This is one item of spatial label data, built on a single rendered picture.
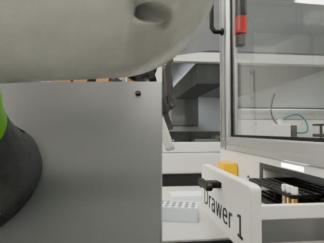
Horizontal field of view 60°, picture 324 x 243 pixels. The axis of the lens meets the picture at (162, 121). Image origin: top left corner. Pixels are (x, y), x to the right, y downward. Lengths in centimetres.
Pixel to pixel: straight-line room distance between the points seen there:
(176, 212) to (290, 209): 39
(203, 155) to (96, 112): 107
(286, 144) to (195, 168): 80
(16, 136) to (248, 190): 32
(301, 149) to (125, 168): 39
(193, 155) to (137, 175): 110
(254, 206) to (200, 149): 96
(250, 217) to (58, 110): 31
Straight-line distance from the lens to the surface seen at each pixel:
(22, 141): 30
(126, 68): 16
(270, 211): 49
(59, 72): 16
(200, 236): 73
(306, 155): 60
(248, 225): 46
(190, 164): 138
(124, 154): 31
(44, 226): 27
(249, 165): 83
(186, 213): 81
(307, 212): 52
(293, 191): 55
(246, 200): 46
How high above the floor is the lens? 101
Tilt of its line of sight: 2 degrees up
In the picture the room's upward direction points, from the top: straight up
